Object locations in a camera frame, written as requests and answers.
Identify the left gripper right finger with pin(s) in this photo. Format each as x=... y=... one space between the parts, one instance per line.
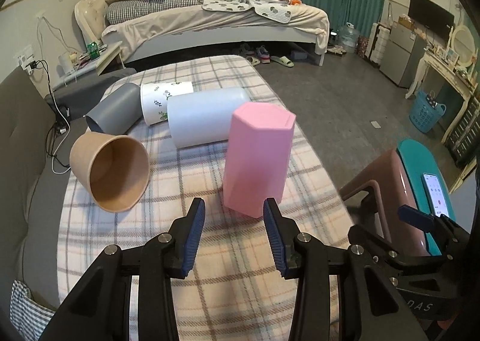
x=369 y=306

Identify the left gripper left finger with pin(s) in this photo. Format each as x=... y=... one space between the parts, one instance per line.
x=99 y=305

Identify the pink hexagonal plastic cup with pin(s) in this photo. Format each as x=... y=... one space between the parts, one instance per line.
x=257 y=157

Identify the brown paper cup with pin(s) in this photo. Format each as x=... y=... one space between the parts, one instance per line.
x=114 y=169

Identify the grey plastic cup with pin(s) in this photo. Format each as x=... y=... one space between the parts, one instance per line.
x=118 y=112

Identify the white cylindrical cup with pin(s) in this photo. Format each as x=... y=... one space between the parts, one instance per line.
x=203 y=117

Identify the white floral paper cup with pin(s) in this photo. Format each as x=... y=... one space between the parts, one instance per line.
x=155 y=96

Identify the blue checkered cloth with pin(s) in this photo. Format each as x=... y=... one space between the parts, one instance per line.
x=27 y=316

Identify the smartphone lit screen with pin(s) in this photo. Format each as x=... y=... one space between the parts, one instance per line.
x=435 y=195

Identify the pink stool teal cushion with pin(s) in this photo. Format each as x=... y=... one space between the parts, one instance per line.
x=392 y=180

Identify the plaid blanket on table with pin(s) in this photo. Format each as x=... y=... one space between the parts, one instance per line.
x=234 y=291

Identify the teal laundry basket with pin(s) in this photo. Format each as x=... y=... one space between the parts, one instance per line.
x=426 y=111

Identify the grey sofa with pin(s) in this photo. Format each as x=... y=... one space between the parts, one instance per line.
x=32 y=196

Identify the white dressing table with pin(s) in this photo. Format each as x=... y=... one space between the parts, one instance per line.
x=463 y=87

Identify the grey mini fridge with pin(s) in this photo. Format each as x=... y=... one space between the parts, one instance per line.
x=402 y=54

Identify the white bedside table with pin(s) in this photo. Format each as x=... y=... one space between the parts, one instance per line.
x=98 y=66

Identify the clear water jug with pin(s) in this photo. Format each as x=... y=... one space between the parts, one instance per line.
x=348 y=37

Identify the green bottle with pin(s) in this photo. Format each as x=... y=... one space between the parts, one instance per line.
x=92 y=50

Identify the black television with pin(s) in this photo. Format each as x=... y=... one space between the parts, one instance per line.
x=435 y=18

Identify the green slipper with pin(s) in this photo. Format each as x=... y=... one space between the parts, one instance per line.
x=283 y=60

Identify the striped pillow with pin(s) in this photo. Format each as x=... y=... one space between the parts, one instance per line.
x=126 y=10

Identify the patterned white quilt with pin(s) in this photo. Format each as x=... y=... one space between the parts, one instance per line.
x=277 y=11

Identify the bed with beige sheets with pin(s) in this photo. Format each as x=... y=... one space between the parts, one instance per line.
x=182 y=28

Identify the wall power socket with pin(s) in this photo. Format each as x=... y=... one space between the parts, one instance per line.
x=24 y=57

